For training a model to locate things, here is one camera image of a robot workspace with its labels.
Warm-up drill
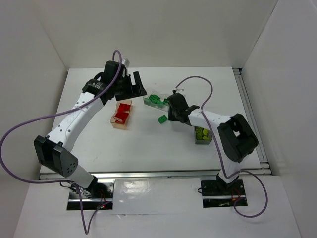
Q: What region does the aluminium side rail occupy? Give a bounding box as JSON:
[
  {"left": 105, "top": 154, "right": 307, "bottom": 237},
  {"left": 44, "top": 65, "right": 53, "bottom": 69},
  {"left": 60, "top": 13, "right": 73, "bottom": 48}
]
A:
[{"left": 232, "top": 68, "right": 272, "bottom": 175}]

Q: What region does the aluminium front rail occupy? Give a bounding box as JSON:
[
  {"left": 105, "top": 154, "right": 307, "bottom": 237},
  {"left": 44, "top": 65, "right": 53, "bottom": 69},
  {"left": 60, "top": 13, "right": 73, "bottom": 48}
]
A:
[{"left": 39, "top": 168, "right": 272, "bottom": 180}]

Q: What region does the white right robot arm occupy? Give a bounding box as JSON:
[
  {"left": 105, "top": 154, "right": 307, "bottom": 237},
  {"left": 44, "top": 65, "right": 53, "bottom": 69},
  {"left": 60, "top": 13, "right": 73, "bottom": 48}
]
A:
[{"left": 168, "top": 93, "right": 259, "bottom": 192}]

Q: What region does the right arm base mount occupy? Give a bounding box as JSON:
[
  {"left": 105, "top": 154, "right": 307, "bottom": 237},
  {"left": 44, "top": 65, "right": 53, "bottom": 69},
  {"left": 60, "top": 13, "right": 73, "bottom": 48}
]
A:
[{"left": 197, "top": 179, "right": 248, "bottom": 208}]

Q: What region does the clear transparent plastic container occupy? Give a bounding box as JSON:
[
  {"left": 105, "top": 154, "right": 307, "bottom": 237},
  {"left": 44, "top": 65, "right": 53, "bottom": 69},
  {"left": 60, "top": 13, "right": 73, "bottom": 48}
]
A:
[{"left": 143, "top": 88, "right": 170, "bottom": 112}]

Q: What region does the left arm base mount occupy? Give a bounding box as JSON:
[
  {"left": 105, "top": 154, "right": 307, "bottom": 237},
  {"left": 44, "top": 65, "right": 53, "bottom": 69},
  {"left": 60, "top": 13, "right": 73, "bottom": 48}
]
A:
[{"left": 59, "top": 180, "right": 115, "bottom": 211}]

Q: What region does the green long lego brick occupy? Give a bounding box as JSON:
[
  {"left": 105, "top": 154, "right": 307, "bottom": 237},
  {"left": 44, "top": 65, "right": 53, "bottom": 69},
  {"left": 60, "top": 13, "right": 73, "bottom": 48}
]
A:
[{"left": 149, "top": 94, "right": 160, "bottom": 104}]

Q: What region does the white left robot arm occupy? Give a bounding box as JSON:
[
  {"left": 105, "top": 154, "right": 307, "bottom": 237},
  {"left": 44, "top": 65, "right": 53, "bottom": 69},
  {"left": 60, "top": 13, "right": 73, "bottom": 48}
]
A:
[{"left": 34, "top": 59, "right": 147, "bottom": 197}]

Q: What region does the green square lego brick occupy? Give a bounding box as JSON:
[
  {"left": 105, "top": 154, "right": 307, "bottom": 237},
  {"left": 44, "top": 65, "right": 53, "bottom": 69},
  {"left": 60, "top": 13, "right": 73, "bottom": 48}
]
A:
[{"left": 144, "top": 98, "right": 152, "bottom": 106}]

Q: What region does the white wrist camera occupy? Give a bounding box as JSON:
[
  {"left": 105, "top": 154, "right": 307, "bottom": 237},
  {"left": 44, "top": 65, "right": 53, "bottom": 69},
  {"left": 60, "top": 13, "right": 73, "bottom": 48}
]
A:
[
  {"left": 121, "top": 58, "right": 130, "bottom": 68},
  {"left": 172, "top": 88, "right": 186, "bottom": 96}
]

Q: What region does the lime small lego brick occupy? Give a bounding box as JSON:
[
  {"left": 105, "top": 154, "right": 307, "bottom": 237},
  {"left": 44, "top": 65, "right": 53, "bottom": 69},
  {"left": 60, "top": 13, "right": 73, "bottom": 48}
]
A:
[{"left": 202, "top": 129, "right": 210, "bottom": 140}]

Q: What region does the lime long lego brick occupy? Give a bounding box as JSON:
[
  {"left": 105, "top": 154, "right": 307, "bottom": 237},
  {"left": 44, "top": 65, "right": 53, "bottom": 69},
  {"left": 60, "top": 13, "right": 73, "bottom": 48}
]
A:
[{"left": 195, "top": 126, "right": 203, "bottom": 140}]

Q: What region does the green upturned square lego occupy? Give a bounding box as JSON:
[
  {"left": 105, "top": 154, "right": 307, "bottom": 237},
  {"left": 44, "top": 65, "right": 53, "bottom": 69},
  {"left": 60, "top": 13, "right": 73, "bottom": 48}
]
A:
[{"left": 162, "top": 99, "right": 169, "bottom": 105}]

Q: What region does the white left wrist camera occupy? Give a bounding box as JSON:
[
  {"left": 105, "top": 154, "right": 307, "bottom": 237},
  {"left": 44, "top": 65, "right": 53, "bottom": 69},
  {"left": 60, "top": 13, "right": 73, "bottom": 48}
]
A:
[{"left": 121, "top": 58, "right": 130, "bottom": 68}]

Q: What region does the smoky grey plastic container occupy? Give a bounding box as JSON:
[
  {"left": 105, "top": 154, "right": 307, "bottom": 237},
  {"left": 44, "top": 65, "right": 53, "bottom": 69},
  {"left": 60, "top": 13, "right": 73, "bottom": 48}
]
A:
[{"left": 194, "top": 126, "right": 212, "bottom": 145}]

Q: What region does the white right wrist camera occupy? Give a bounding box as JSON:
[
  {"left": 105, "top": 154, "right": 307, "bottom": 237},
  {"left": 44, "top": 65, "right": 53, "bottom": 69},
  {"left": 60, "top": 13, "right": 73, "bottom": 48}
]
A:
[{"left": 172, "top": 88, "right": 186, "bottom": 96}]

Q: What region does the amber transparent plastic container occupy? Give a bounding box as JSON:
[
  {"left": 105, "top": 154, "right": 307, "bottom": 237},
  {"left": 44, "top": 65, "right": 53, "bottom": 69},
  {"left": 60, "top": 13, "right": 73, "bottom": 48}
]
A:
[{"left": 110, "top": 99, "right": 133, "bottom": 130}]

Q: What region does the red arch lego brick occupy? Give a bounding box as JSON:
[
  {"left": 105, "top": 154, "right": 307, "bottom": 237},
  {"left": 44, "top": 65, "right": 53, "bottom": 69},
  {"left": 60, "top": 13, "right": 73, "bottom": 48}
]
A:
[{"left": 117, "top": 103, "right": 131, "bottom": 114}]

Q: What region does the red curved lego brick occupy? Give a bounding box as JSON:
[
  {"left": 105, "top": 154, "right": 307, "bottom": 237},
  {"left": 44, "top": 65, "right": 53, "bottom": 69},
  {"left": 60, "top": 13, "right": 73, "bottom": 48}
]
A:
[{"left": 113, "top": 113, "right": 129, "bottom": 124}]

